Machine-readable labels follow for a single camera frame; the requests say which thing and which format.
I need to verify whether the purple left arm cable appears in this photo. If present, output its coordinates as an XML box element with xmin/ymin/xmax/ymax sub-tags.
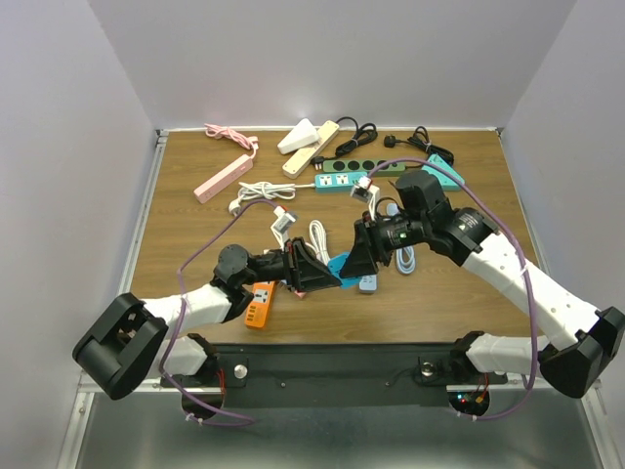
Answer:
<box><xmin>160</xmin><ymin>197</ymin><xmax>282</xmax><ymax>427</ymax></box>

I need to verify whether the aluminium rail frame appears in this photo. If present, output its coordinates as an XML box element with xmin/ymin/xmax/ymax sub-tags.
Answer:
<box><xmin>56</xmin><ymin>127</ymin><xmax>606</xmax><ymax>469</ymax></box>

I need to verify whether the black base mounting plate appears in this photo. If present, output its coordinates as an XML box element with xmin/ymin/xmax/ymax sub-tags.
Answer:
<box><xmin>174</xmin><ymin>342</ymin><xmax>507</xmax><ymax>409</ymax></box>

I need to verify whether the black coiled cable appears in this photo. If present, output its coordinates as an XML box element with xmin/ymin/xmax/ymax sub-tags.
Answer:
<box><xmin>312</xmin><ymin>115</ymin><xmax>380</xmax><ymax>168</ymax></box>
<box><xmin>384</xmin><ymin>125</ymin><xmax>455</xmax><ymax>170</ymax></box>

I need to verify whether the pink power strip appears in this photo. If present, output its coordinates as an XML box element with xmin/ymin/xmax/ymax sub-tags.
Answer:
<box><xmin>193</xmin><ymin>155</ymin><xmax>254</xmax><ymax>204</ymax></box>

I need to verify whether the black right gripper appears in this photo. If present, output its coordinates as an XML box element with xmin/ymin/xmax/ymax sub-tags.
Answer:
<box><xmin>338</xmin><ymin>211</ymin><xmax>429</xmax><ymax>279</ymax></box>

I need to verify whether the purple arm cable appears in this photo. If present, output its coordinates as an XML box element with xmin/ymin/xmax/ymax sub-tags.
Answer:
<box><xmin>368</xmin><ymin>156</ymin><xmax>541</xmax><ymax>421</ymax></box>
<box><xmin>160</xmin><ymin>197</ymin><xmax>282</xmax><ymax>427</ymax></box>

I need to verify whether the teal power strip with USB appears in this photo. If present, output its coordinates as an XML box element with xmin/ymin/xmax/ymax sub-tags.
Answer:
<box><xmin>314</xmin><ymin>171</ymin><xmax>366</xmax><ymax>193</ymax></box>

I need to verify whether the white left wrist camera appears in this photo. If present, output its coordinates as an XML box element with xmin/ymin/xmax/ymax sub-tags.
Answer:
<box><xmin>271</xmin><ymin>205</ymin><xmax>298</xmax><ymax>248</ymax></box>

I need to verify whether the pink coiled cable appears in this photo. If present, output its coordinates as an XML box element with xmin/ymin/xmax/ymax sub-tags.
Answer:
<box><xmin>203</xmin><ymin>122</ymin><xmax>259</xmax><ymax>160</ymax></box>

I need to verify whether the dark green power strip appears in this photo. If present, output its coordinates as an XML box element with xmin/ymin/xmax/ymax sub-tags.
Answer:
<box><xmin>321</xmin><ymin>158</ymin><xmax>406</xmax><ymax>177</ymax></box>

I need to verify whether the light blue power strip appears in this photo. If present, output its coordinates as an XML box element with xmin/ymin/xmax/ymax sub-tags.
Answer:
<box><xmin>358</xmin><ymin>275</ymin><xmax>378</xmax><ymax>294</ymax></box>

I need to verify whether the white triangular power socket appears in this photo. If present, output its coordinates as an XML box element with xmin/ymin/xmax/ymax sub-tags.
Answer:
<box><xmin>277</xmin><ymin>118</ymin><xmax>319</xmax><ymax>154</ymax></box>

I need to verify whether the cream power strip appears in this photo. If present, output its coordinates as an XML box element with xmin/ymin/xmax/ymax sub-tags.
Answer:
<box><xmin>282</xmin><ymin>120</ymin><xmax>339</xmax><ymax>179</ymax></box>

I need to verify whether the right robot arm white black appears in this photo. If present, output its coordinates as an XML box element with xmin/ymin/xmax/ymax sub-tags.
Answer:
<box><xmin>340</xmin><ymin>170</ymin><xmax>624</xmax><ymax>399</ymax></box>

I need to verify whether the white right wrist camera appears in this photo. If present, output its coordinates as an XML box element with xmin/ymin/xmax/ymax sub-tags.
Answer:
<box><xmin>350</xmin><ymin>176</ymin><xmax>381</xmax><ymax>220</ymax></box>

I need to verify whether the black coiled cable left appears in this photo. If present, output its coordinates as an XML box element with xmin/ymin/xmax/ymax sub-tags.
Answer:
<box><xmin>312</xmin><ymin>115</ymin><xmax>380</xmax><ymax>168</ymax></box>

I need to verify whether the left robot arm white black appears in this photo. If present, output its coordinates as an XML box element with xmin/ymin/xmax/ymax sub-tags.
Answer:
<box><xmin>72</xmin><ymin>238</ymin><xmax>341</xmax><ymax>400</ymax></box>

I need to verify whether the orange power strip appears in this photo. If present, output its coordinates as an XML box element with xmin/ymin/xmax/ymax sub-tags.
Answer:
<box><xmin>244</xmin><ymin>281</ymin><xmax>276</xmax><ymax>329</ymax></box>

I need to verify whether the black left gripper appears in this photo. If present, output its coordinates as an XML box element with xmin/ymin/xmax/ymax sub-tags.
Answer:
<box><xmin>239</xmin><ymin>236</ymin><xmax>340</xmax><ymax>293</ymax></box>

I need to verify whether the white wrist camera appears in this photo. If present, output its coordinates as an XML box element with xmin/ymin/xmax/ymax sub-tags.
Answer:
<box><xmin>350</xmin><ymin>176</ymin><xmax>381</xmax><ymax>220</ymax></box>
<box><xmin>271</xmin><ymin>205</ymin><xmax>298</xmax><ymax>248</ymax></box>

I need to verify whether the white coiled cable with plug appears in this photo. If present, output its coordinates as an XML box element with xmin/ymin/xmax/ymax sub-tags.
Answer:
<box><xmin>228</xmin><ymin>180</ymin><xmax>316</xmax><ymax>217</ymax></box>

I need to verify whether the white coiled cable of orange strip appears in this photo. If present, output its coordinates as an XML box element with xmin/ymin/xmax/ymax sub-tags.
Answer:
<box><xmin>308</xmin><ymin>219</ymin><xmax>333</xmax><ymax>265</ymax></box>

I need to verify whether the teal triangular power socket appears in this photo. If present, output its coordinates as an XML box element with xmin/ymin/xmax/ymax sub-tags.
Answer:
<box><xmin>422</xmin><ymin>153</ymin><xmax>465</xmax><ymax>192</ymax></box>

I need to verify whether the black coiled cable right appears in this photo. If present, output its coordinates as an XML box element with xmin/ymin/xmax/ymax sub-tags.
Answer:
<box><xmin>384</xmin><ymin>125</ymin><xmax>455</xmax><ymax>170</ymax></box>

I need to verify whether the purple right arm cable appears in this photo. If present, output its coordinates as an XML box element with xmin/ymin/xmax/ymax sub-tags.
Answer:
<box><xmin>368</xmin><ymin>156</ymin><xmax>541</xmax><ymax>421</ymax></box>

